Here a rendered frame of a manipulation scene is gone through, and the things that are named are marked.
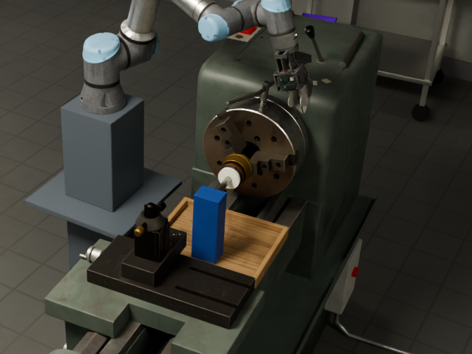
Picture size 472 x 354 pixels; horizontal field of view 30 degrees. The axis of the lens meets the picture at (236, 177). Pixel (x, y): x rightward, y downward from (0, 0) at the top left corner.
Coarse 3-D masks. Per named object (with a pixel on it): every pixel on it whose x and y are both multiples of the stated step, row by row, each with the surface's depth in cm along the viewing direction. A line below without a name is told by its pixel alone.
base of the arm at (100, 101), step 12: (84, 84) 288; (108, 84) 284; (120, 84) 290; (84, 96) 287; (96, 96) 285; (108, 96) 286; (120, 96) 289; (84, 108) 288; (96, 108) 286; (108, 108) 287; (120, 108) 290
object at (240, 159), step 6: (228, 156) 268; (234, 156) 267; (240, 156) 266; (228, 162) 266; (234, 162) 265; (240, 162) 265; (246, 162) 266; (222, 168) 264; (234, 168) 262; (240, 168) 264; (246, 168) 265; (240, 174) 263; (246, 174) 265; (240, 180) 264
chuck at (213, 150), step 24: (216, 120) 274; (240, 120) 271; (264, 120) 267; (288, 120) 271; (216, 144) 279; (264, 144) 271; (288, 144) 268; (216, 168) 283; (288, 168) 272; (240, 192) 285; (264, 192) 281
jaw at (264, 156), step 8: (256, 152) 272; (264, 152) 272; (272, 152) 272; (256, 160) 268; (264, 160) 268; (272, 160) 268; (280, 160) 267; (288, 160) 270; (296, 160) 273; (256, 168) 267; (264, 168) 269; (272, 168) 270; (280, 168) 269
